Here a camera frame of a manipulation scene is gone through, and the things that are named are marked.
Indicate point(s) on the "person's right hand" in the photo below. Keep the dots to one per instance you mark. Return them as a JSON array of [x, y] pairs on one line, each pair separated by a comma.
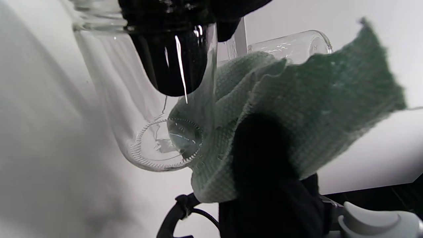
[[264, 205]]

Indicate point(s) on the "person's left hand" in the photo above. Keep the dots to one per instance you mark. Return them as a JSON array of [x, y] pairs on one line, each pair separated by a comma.
[[228, 13]]

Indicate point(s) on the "green fish scale cleaning cloth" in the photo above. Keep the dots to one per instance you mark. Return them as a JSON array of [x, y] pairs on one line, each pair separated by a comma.
[[314, 99]]

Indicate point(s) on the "black and white controller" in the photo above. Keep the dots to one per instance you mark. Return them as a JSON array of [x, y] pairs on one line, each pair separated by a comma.
[[373, 221]]

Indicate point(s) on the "clear glass jar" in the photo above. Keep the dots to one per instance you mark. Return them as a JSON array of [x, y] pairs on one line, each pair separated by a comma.
[[290, 44], [109, 82]]

